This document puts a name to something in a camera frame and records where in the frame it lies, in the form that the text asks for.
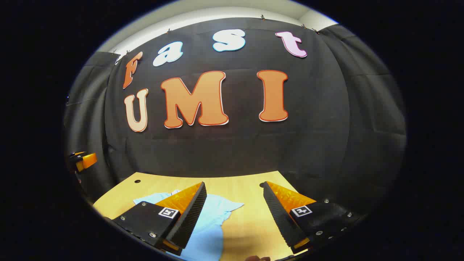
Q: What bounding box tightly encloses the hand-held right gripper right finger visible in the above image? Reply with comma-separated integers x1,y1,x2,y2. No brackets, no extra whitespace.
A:
262,181,364,254

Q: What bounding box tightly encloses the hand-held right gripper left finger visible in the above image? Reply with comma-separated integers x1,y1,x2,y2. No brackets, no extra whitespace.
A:
111,181,208,256

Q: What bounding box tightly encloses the light blue T-shirt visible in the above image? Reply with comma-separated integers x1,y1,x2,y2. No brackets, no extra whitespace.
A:
133,189,245,261

